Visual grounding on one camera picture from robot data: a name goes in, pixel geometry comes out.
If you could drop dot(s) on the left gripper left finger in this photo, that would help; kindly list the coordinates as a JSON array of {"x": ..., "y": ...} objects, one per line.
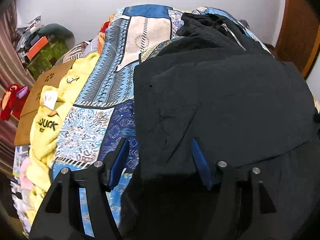
[{"x": 59, "y": 216}]

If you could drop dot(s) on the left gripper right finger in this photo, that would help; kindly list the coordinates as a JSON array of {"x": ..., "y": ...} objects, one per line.
[{"x": 241, "y": 207}]

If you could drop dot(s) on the black jacket garment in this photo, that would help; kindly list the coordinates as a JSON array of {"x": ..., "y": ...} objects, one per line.
[{"x": 217, "y": 86}]

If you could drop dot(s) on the striped folded clothes pile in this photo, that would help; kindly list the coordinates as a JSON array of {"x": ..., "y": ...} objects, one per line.
[{"x": 82, "y": 50}]

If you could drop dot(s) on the blue patchwork bed quilt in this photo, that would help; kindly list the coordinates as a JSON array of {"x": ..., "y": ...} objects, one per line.
[{"x": 104, "y": 111}]

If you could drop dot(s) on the yellow duck sweater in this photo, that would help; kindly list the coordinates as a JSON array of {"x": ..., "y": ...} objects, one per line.
[{"x": 55, "y": 104}]

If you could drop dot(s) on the red plush toy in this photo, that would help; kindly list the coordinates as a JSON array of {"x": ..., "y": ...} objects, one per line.
[{"x": 13, "y": 101}]

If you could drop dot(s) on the striped maroon curtain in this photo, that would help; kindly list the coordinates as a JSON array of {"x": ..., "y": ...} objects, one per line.
[{"x": 12, "y": 71}]

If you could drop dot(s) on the orange red box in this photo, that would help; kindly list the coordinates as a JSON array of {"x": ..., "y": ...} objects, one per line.
[{"x": 37, "y": 47}]

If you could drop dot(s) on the green patterned bag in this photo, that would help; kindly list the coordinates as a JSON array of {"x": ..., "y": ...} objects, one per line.
[{"x": 60, "y": 41}]

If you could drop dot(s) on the brown wooden door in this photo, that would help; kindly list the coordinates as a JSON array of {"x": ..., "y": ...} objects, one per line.
[{"x": 298, "y": 40}]

